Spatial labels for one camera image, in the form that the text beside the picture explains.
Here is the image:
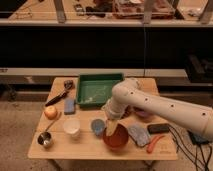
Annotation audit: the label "small blue cup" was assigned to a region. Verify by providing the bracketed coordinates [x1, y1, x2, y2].
[91, 119, 105, 136]

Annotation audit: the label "dark blue box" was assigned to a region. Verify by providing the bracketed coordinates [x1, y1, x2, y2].
[188, 132, 209, 145]

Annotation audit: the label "grey blue cloth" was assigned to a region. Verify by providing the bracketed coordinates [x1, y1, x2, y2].
[127, 124, 150, 147]

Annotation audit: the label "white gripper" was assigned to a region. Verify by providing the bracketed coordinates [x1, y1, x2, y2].
[102, 103, 124, 136]

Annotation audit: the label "red bowl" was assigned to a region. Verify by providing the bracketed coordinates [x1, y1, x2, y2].
[102, 124, 129, 150]

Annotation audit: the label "orange apple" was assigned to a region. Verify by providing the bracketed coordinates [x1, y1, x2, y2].
[44, 105, 58, 120]

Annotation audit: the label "purple bowl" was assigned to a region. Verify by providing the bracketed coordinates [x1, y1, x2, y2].
[134, 107, 153, 120]

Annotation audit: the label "small metal cup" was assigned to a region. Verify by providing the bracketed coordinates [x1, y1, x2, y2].
[37, 132, 53, 148]

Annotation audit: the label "black handled spatula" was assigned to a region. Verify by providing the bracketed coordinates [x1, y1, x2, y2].
[45, 80, 74, 107]

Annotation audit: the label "cluttered back shelf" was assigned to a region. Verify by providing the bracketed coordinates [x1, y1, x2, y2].
[0, 0, 213, 27]

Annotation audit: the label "black phone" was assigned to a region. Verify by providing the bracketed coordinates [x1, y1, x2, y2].
[147, 124, 169, 134]

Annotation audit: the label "black cables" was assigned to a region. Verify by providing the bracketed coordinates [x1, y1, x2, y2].
[168, 126, 213, 171]

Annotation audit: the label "white plastic cup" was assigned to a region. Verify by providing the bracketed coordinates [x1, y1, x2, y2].
[63, 118, 80, 138]

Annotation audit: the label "orange carrot toy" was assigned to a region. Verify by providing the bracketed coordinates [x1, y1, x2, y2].
[146, 134, 164, 154]

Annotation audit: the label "green plastic tray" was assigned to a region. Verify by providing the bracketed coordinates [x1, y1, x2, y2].
[76, 73, 124, 108]

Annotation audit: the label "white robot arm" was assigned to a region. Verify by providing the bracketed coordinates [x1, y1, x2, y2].
[104, 78, 213, 141]

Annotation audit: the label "blue sponge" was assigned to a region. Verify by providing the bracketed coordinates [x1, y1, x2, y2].
[64, 98, 75, 115]

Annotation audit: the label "wooden table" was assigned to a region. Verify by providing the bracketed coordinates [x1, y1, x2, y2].
[27, 77, 179, 162]

